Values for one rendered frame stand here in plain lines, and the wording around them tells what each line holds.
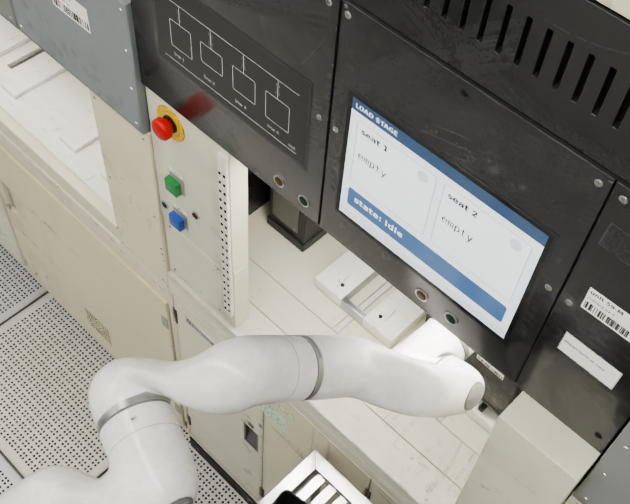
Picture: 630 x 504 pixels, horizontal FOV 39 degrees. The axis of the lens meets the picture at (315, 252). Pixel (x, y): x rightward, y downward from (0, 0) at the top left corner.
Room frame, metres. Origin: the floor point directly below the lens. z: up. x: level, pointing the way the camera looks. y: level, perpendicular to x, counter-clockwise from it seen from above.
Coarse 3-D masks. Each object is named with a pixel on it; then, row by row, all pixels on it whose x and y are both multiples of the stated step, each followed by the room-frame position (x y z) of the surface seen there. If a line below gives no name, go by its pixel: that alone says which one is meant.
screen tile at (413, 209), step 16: (368, 128) 0.74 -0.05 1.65; (368, 144) 0.74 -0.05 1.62; (384, 144) 0.73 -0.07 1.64; (352, 160) 0.76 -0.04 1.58; (384, 160) 0.73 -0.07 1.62; (400, 160) 0.71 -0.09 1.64; (352, 176) 0.75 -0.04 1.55; (368, 176) 0.74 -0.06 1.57; (400, 176) 0.71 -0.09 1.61; (432, 176) 0.68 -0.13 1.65; (368, 192) 0.73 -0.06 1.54; (384, 192) 0.72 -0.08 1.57; (416, 192) 0.69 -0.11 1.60; (432, 192) 0.68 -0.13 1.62; (400, 208) 0.70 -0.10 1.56; (416, 208) 0.69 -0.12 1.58; (416, 224) 0.68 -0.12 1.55
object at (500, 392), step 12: (468, 360) 0.80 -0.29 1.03; (480, 360) 0.79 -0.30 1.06; (480, 372) 0.78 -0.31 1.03; (492, 372) 0.77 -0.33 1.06; (492, 384) 0.76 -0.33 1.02; (504, 384) 0.75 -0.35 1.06; (492, 396) 0.76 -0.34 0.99; (504, 396) 0.74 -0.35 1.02; (516, 396) 0.74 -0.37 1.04; (480, 408) 0.77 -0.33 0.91; (492, 408) 0.75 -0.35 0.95; (504, 408) 0.74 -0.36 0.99
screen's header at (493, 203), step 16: (368, 112) 0.75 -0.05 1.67; (384, 128) 0.73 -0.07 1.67; (416, 144) 0.70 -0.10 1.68; (432, 160) 0.68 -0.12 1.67; (448, 176) 0.67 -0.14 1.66; (464, 176) 0.66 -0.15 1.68; (480, 192) 0.64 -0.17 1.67; (496, 208) 0.63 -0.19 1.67; (528, 224) 0.60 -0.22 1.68; (544, 240) 0.58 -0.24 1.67
